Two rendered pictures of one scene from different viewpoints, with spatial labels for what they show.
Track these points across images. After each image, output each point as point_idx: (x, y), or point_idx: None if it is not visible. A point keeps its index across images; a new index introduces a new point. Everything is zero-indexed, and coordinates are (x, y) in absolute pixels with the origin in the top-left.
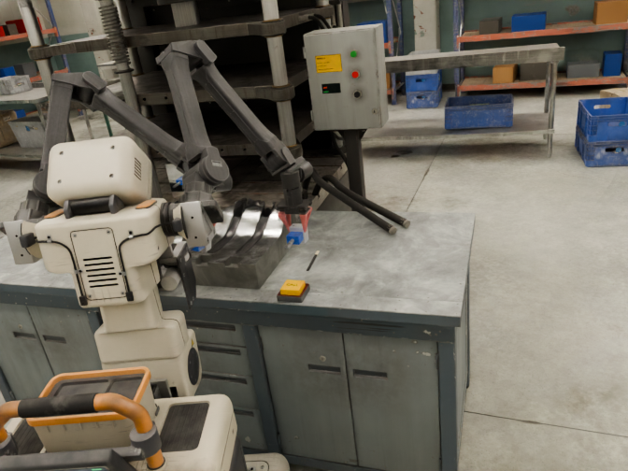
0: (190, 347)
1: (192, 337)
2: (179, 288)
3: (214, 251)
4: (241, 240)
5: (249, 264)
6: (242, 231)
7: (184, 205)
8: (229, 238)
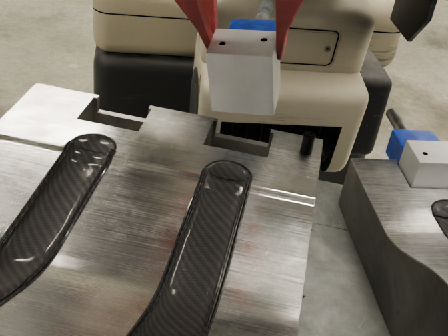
0: (199, 73)
1: (201, 78)
2: (325, 208)
3: (218, 179)
4: (104, 242)
5: (53, 87)
6: (105, 301)
7: None
8: (182, 290)
